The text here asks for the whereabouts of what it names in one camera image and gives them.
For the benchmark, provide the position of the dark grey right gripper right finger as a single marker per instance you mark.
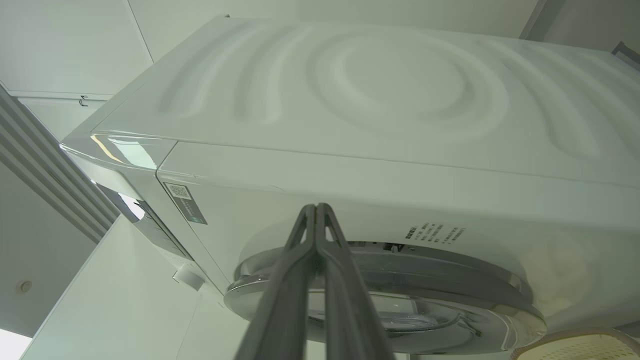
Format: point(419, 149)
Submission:
point(347, 310)

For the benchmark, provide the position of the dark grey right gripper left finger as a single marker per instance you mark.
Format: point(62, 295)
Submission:
point(285, 300)

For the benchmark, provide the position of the white front-load washing machine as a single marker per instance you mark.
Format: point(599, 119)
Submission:
point(390, 125)

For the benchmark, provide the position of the cream perforated laundry basket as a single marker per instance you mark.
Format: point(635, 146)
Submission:
point(590, 347)

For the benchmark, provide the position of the white round washer knob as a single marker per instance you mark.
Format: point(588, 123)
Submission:
point(188, 276)

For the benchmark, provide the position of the grey QR code label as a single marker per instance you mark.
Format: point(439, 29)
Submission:
point(186, 204)

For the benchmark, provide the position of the round white wall fitting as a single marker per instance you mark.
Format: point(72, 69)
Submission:
point(23, 286)

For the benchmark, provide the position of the grey slatted wall panel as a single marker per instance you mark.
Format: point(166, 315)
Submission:
point(45, 170)

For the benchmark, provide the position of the dark metal wall bracket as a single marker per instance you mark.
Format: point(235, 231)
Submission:
point(627, 52)

